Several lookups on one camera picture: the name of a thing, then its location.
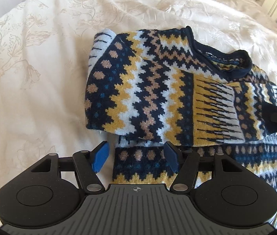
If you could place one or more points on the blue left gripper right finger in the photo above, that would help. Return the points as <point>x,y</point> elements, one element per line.
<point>173,155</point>

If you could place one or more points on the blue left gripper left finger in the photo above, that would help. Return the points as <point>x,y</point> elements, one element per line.
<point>99,155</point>

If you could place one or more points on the cream floral bedspread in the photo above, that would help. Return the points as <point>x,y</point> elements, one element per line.
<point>44,49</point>

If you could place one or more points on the navy yellow white knit sweater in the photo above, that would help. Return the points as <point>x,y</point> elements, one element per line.
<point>153,86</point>

